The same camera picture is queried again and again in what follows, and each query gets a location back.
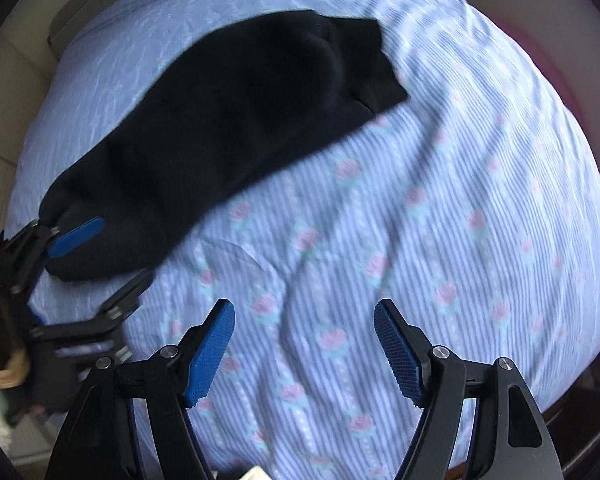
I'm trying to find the dark navy corduroy pants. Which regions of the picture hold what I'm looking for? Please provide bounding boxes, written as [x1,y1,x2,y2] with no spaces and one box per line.
[38,10,407,282]

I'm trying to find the blue striped floral bedsheet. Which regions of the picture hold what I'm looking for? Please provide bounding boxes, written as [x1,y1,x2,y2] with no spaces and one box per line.
[6,0,600,479]

